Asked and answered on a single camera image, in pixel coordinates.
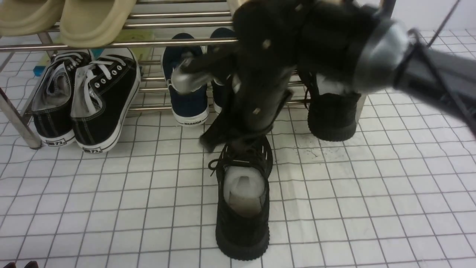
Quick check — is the beige slipper left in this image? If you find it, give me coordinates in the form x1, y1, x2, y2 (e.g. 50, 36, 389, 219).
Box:
0, 0, 65, 36

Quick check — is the black canvas sneaker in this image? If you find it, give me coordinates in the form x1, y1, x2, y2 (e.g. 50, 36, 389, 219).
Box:
31, 50, 94, 147
70, 48, 141, 154

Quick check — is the black canvas sneaker left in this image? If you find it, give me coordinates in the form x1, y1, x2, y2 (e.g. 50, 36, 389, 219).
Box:
31, 50, 94, 147

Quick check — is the metal shoe rack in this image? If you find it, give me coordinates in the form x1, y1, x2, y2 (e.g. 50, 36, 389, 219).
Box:
0, 0, 369, 150

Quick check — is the navy warrior sneaker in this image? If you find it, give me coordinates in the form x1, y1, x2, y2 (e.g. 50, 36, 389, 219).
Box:
161, 46, 209, 127
210, 27, 235, 114

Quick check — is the beige slipper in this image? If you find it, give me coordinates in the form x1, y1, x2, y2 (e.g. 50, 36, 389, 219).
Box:
59, 0, 136, 48
0, 0, 65, 36

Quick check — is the beige slipper right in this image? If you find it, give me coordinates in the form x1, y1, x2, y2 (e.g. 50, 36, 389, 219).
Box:
59, 0, 136, 48

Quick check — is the navy warrior sneaker right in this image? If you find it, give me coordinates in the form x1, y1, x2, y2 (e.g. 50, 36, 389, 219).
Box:
210, 27, 235, 114

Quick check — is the black canvas sneaker right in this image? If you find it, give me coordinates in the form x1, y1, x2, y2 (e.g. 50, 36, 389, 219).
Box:
70, 48, 141, 154

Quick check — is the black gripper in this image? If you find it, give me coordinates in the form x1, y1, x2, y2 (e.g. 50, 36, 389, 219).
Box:
183, 0, 309, 151

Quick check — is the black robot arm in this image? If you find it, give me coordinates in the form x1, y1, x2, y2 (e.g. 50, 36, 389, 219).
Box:
170, 0, 475, 151

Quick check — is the navy warrior sneaker left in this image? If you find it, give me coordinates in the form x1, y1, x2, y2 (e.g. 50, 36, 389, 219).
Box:
161, 46, 209, 127

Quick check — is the black knit sneaker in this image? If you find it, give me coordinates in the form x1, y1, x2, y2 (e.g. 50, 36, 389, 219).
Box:
297, 69, 361, 142
208, 136, 273, 261

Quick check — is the white grid tablecloth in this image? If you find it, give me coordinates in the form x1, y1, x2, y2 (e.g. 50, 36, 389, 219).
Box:
0, 30, 476, 268

